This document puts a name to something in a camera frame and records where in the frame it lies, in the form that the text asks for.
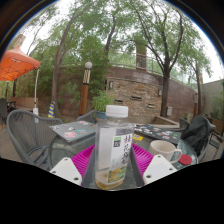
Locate dark laptop with stickers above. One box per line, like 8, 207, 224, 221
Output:
133, 123, 183, 145

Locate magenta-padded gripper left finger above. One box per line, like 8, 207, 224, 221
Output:
49, 143, 98, 188

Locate green plant in blue pot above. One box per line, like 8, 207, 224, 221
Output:
91, 90, 115, 122

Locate yellow card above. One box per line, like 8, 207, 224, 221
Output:
132, 133, 145, 142

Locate lamp post with round globe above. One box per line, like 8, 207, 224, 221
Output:
78, 61, 94, 116

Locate orange canopy tent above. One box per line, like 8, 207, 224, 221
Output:
0, 44, 42, 116

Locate black jacket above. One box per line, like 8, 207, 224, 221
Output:
179, 114, 215, 158

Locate black metal chair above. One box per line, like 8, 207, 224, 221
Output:
208, 121, 224, 160

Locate flat round red coaster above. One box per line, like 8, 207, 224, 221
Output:
178, 153, 194, 166

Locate white ribbed mug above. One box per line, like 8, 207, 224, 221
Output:
148, 139, 184, 165

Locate grey laptop with stickers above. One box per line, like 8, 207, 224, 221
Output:
49, 120, 98, 144

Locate blue and yellow striped cone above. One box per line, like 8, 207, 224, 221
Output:
47, 100, 56, 119

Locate group of dark patio chairs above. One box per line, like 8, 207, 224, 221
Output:
0, 97, 16, 125

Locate clear bottle with white cap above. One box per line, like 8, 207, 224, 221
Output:
94, 104, 135, 191

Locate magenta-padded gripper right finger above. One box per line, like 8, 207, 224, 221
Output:
130, 143, 178, 188

